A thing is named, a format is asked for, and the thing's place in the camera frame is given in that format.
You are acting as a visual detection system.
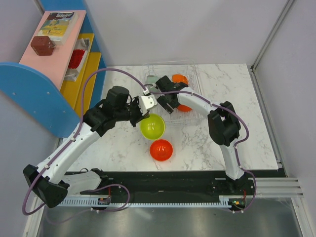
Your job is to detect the red plastic bowl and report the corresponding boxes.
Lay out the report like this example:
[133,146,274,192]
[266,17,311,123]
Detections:
[177,104,192,112]

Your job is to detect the orange plastic bowl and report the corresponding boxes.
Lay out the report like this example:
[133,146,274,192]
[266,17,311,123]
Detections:
[172,74,189,85]

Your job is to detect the white slotted cable duct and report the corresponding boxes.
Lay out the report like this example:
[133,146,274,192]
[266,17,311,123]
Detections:
[57,196,232,208]

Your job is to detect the yellow cover book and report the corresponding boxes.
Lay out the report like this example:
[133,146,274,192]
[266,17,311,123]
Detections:
[37,12,79,45]

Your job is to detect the celadon green ceramic bowl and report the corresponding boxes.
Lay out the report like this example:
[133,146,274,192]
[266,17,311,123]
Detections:
[147,75,159,86]

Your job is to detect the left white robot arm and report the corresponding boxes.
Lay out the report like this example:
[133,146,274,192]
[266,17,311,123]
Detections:
[23,86,157,208]

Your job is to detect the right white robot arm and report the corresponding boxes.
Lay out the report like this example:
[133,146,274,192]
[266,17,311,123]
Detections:
[155,76,244,195]

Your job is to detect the brown cube box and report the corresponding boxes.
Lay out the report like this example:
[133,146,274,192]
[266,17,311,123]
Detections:
[30,36,56,56]

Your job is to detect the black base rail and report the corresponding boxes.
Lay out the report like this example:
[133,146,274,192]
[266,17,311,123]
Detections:
[80,169,255,198]

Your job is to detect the red white book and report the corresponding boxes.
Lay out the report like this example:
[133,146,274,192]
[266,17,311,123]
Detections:
[64,38,90,81]

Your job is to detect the yellow plastic bowl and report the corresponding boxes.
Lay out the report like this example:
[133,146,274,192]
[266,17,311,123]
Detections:
[140,114,165,140]

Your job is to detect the blue pink yellow shelf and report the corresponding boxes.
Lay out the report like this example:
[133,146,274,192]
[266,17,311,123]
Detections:
[0,0,106,138]

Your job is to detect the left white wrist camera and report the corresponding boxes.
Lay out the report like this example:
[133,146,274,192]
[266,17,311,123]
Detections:
[139,94,158,112]

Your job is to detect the orange bottom bowl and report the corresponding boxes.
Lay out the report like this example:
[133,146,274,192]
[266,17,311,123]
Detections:
[150,139,173,161]

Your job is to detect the white wire dish rack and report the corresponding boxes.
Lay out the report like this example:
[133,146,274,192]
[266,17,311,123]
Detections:
[142,60,203,126]

